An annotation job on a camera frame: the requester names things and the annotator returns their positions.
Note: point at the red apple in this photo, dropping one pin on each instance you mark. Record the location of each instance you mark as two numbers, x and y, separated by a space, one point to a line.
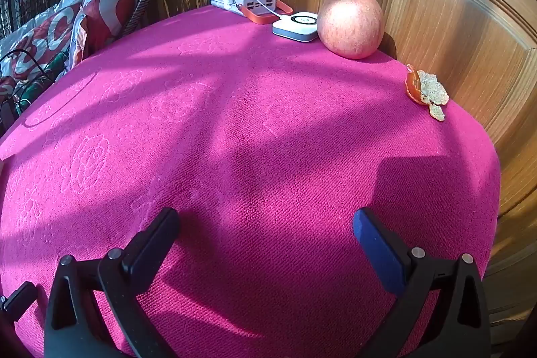
350 24

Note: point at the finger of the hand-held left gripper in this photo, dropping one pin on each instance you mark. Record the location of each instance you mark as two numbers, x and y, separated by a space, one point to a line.
19 299

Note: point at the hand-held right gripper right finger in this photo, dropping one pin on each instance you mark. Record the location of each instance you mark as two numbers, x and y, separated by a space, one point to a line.
377 249

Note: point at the green cloth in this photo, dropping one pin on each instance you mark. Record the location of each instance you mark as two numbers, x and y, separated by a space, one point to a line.
52 68

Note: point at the red white patterned pillow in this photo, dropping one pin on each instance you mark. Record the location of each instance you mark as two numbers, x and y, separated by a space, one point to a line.
37 43
107 14

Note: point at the small white square charger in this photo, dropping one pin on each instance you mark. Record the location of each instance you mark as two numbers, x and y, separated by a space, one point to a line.
295 26

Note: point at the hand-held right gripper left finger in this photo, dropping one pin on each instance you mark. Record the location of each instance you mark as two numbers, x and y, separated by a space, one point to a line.
155 244

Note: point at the pink tablecloth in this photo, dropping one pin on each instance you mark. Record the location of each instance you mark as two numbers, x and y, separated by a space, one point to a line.
251 131

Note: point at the wooden door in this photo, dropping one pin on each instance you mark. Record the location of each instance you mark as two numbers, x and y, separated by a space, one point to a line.
440 5

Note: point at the orange peel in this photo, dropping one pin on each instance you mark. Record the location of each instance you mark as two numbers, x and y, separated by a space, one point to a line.
430 91

